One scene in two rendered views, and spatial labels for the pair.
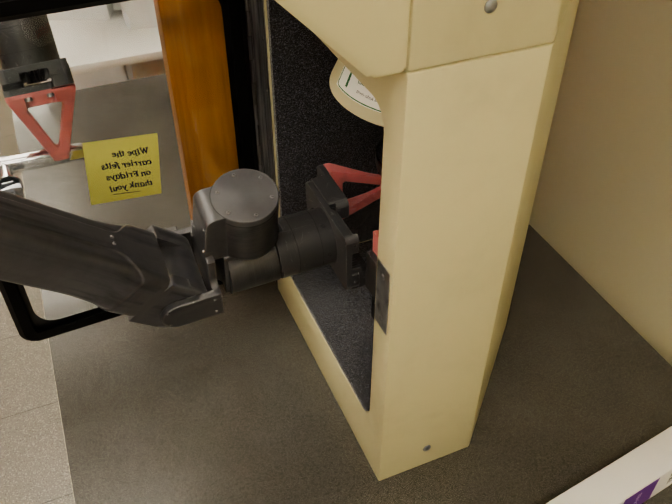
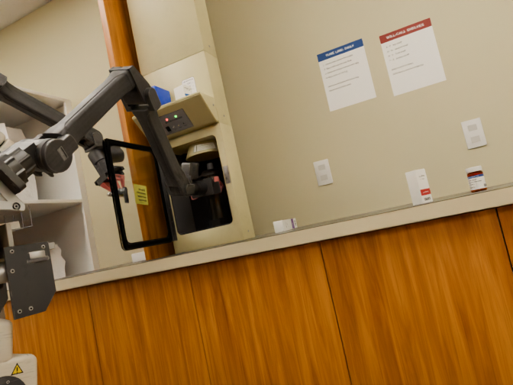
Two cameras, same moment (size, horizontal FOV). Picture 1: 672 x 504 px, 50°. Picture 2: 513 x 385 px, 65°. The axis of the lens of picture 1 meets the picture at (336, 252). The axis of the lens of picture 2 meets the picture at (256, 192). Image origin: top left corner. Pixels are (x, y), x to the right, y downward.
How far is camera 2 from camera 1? 1.40 m
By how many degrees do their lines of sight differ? 62
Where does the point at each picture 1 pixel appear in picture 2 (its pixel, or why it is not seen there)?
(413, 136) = (222, 134)
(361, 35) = (213, 112)
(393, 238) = (225, 156)
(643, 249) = (255, 218)
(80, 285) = (175, 168)
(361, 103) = (201, 150)
